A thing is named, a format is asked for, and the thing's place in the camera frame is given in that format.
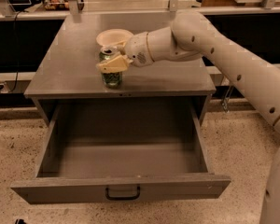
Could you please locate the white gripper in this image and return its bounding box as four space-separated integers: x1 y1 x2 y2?
96 32 153 74

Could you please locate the green soda can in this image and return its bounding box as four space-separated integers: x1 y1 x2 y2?
99 46 122 89

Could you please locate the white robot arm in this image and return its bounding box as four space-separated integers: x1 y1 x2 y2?
96 10 280 224

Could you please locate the open grey top drawer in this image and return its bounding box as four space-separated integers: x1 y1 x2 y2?
11 100 231 204

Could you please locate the white paper bowl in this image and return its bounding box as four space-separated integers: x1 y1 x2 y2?
96 29 133 46

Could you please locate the grey cabinet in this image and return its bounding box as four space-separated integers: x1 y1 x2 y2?
24 12 215 121

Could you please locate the black cable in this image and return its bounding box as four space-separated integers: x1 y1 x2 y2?
8 10 22 93

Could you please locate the metal bracket on rail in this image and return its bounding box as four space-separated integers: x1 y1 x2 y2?
221 77 234 113

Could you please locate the black drawer handle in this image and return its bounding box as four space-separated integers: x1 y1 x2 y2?
105 186 141 201

